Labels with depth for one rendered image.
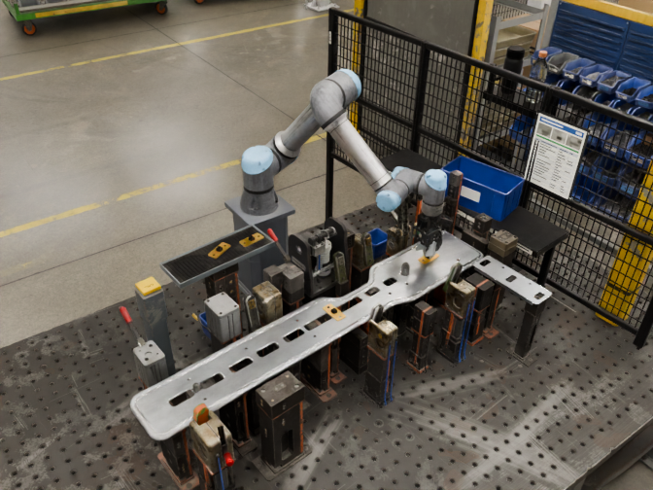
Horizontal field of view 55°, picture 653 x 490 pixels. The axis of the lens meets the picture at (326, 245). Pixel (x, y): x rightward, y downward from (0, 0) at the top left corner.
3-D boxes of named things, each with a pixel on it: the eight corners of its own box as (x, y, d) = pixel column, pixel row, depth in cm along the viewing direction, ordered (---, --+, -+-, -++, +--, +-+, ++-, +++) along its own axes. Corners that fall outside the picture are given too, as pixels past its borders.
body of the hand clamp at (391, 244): (392, 304, 261) (398, 235, 240) (380, 296, 265) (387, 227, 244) (402, 298, 264) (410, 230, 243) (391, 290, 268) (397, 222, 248)
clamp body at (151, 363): (159, 446, 204) (142, 370, 182) (143, 425, 211) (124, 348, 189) (186, 431, 209) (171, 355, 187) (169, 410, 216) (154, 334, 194)
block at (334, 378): (335, 385, 226) (337, 326, 209) (312, 364, 234) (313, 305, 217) (346, 377, 229) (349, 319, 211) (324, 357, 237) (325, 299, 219)
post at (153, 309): (162, 395, 221) (143, 300, 195) (153, 382, 226) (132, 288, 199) (182, 384, 225) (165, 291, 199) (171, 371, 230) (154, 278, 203)
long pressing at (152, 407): (160, 452, 169) (159, 448, 168) (123, 400, 183) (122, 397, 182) (487, 257, 241) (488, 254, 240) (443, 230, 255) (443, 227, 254)
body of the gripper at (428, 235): (410, 239, 229) (413, 211, 222) (427, 230, 234) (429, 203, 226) (426, 249, 224) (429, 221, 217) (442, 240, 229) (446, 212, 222)
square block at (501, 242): (490, 316, 256) (506, 245, 235) (474, 305, 261) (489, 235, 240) (502, 307, 261) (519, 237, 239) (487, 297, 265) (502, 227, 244)
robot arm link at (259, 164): (236, 186, 239) (233, 154, 231) (257, 171, 249) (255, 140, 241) (261, 194, 235) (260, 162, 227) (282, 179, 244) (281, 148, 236)
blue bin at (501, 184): (500, 222, 253) (506, 194, 245) (435, 195, 268) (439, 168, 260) (519, 205, 263) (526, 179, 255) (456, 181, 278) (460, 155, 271)
